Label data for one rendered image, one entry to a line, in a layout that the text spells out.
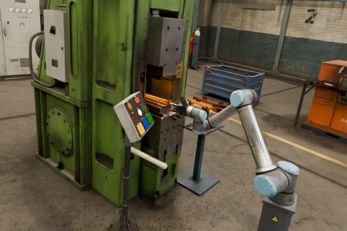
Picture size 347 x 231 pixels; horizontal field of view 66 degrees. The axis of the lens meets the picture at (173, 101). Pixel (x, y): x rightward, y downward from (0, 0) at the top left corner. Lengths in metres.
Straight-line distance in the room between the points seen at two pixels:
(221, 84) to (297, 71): 4.18
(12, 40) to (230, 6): 7.68
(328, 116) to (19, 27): 6.65
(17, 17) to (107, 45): 4.92
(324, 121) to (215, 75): 2.43
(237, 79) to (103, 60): 4.02
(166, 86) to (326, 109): 3.37
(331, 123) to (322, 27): 4.75
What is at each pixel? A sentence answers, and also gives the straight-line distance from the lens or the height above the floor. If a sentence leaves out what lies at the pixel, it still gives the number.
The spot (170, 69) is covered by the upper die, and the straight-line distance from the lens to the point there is 2.42.
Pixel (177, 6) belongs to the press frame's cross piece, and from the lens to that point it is 2.63.
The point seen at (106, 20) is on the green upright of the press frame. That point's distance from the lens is 2.45.
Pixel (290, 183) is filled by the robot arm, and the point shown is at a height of 0.79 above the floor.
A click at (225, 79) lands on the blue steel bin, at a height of 0.52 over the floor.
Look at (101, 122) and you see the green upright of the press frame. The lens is 2.68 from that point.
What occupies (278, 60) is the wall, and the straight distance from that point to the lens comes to 10.15.
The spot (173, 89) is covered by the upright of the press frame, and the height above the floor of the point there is 1.06.
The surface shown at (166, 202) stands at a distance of 2.88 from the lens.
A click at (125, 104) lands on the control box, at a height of 1.19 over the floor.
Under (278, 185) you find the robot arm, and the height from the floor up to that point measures 0.81.
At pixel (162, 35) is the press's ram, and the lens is 2.27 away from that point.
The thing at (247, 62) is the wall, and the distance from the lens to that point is 10.81.
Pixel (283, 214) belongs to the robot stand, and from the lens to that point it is 2.18.
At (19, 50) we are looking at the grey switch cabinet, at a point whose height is 0.68.
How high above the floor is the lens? 1.80
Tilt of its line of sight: 18 degrees down
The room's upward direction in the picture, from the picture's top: 6 degrees clockwise
